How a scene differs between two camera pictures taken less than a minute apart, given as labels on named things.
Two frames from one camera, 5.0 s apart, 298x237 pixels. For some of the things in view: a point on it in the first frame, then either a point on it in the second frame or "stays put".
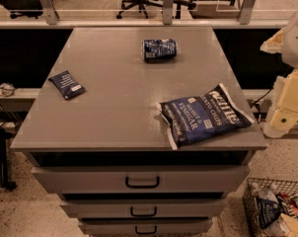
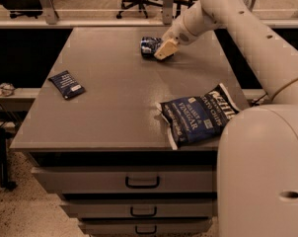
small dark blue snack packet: (67, 85) stays put
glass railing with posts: (145, 5) stays put
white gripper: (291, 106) to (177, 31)
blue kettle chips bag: (199, 118) stays put
